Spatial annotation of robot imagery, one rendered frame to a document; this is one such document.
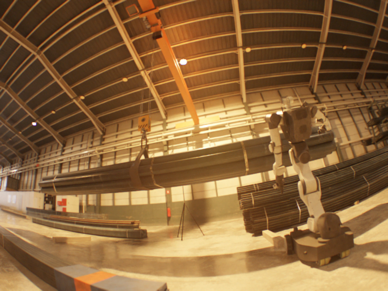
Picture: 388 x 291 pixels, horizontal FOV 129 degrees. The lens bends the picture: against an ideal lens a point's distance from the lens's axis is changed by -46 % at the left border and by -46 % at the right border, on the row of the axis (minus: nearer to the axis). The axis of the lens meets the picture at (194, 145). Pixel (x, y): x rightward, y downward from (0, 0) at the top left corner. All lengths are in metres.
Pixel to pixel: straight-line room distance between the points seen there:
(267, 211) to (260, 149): 1.42
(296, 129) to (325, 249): 0.97
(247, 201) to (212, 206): 7.28
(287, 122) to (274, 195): 2.05
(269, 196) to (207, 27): 9.04
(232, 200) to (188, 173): 8.28
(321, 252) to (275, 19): 11.02
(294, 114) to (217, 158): 1.16
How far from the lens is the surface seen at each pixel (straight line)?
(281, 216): 3.29
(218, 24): 10.35
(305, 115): 1.58
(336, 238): 1.32
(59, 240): 3.71
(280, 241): 2.06
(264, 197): 3.37
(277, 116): 1.55
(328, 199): 3.73
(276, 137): 1.60
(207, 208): 10.54
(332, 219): 1.29
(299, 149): 1.64
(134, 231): 4.65
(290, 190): 3.53
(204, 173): 2.27
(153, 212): 11.57
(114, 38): 10.99
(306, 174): 1.66
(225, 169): 2.25
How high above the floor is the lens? 0.54
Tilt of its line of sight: 23 degrees up
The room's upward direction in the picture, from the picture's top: 6 degrees counter-clockwise
